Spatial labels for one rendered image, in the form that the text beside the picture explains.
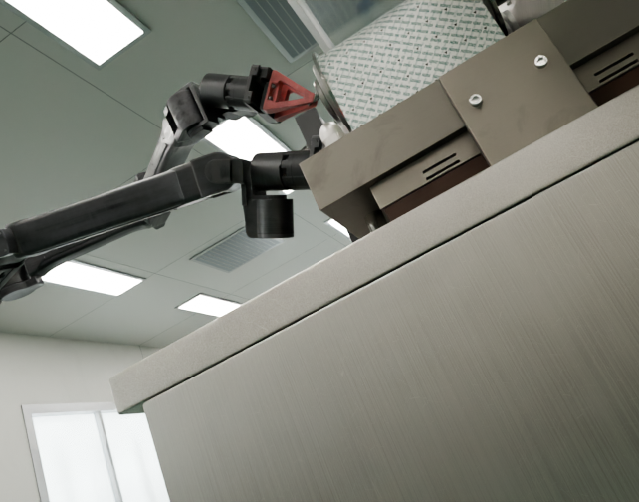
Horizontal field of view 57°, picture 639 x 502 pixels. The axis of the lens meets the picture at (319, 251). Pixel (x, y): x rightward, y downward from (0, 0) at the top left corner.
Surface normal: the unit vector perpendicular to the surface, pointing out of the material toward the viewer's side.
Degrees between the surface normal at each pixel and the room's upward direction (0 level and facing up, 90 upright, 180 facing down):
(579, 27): 90
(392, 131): 90
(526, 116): 90
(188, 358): 90
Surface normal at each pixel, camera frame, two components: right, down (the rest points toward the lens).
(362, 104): -0.38, -0.21
